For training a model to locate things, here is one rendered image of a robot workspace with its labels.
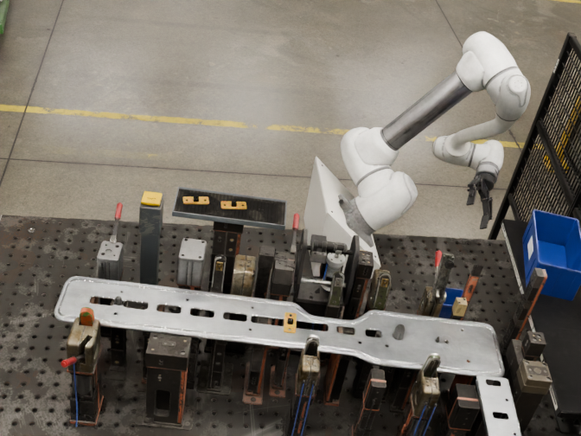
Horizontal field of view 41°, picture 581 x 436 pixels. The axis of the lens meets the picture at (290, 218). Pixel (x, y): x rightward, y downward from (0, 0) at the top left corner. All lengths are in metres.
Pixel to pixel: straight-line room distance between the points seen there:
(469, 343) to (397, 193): 0.70
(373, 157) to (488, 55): 0.57
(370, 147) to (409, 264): 0.53
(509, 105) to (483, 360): 0.89
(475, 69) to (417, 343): 1.00
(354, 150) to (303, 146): 2.04
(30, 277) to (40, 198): 1.54
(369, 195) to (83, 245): 1.12
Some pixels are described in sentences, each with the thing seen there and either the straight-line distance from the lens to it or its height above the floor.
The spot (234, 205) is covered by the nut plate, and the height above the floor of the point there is 1.17.
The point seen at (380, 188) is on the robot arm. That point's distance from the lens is 2.95.
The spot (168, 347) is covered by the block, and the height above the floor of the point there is 1.03.
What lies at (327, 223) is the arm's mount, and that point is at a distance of 2.85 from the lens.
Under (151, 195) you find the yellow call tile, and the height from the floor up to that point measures 1.16.
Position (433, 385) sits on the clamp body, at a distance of 2.30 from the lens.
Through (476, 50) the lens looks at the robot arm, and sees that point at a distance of 2.84.
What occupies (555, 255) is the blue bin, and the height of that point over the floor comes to 1.03.
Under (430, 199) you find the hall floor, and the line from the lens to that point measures 4.83.
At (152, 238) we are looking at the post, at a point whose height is 1.01.
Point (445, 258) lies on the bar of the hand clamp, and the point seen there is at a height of 1.20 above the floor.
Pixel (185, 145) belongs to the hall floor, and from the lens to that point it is 4.91.
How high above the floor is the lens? 2.72
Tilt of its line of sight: 38 degrees down
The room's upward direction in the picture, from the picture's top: 10 degrees clockwise
